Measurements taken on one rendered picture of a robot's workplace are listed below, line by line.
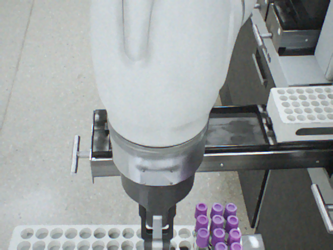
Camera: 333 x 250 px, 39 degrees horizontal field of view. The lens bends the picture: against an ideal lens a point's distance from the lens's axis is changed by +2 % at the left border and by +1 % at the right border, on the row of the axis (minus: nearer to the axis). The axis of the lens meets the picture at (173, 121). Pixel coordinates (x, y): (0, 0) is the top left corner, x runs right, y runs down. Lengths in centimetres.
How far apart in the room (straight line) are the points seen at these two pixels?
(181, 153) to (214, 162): 49
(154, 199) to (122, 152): 7
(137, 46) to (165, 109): 5
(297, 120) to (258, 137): 9
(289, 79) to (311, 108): 28
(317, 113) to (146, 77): 62
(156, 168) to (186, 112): 7
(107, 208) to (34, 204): 27
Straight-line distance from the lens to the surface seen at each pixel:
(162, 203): 45
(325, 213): 90
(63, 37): 263
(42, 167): 195
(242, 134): 91
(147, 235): 50
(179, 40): 31
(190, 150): 40
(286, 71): 121
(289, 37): 123
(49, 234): 64
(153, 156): 38
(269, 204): 138
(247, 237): 75
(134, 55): 32
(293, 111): 89
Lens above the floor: 145
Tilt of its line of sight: 44 degrees down
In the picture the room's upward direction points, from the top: 2 degrees clockwise
